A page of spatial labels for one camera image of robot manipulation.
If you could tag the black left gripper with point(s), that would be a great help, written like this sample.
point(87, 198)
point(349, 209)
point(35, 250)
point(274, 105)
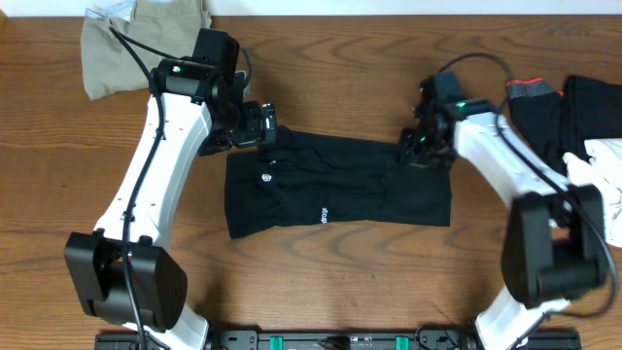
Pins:
point(267, 124)

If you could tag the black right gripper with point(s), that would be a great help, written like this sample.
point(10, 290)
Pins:
point(409, 157)

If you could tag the black polo shirt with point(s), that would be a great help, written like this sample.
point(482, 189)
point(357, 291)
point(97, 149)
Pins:
point(307, 179)

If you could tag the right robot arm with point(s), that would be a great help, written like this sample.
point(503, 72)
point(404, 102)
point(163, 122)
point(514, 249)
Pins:
point(554, 249)

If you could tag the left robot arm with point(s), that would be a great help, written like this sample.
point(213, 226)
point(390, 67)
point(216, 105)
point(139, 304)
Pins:
point(122, 271)

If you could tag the folded khaki pants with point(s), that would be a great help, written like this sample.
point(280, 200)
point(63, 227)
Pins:
point(165, 26)

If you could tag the black garment with red trim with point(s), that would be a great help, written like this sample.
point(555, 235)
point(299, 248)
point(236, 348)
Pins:
point(555, 122)

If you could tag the white printed t-shirt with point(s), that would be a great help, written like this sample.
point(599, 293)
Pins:
point(602, 169)

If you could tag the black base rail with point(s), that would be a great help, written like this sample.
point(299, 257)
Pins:
point(423, 339)

